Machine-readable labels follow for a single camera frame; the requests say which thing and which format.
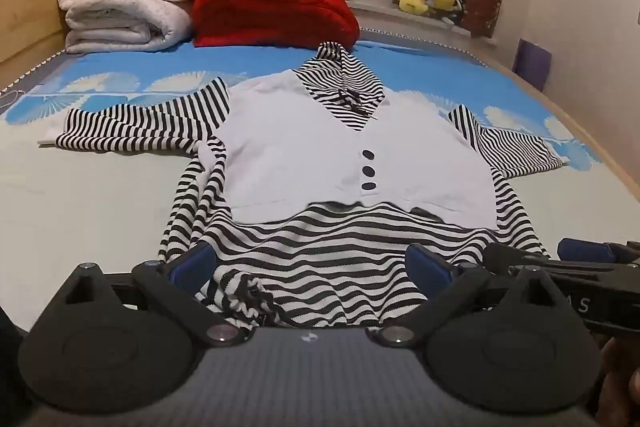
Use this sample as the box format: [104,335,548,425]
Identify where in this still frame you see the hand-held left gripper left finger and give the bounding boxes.
[52,241,247,349]

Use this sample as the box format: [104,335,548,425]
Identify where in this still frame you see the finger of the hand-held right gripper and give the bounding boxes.
[481,242,563,275]
[556,237,640,266]

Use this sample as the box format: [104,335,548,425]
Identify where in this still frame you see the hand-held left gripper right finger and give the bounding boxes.
[367,243,571,349]

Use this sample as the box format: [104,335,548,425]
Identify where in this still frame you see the striped top with white vest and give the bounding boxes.
[42,42,571,328]

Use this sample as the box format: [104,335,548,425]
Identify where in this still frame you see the person's right hand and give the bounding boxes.
[597,332,640,427]

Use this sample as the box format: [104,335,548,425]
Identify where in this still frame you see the blue fan print bed mat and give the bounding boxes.
[0,27,640,333]

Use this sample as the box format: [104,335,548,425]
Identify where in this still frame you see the purple box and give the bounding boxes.
[511,38,552,92]

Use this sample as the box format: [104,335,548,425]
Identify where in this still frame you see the dark red cushion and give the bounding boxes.
[459,0,504,38]

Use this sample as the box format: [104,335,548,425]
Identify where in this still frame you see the red folded blanket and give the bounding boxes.
[192,0,361,48]

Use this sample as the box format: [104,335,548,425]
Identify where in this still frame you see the blue white patterned blanket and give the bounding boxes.
[0,0,640,188]

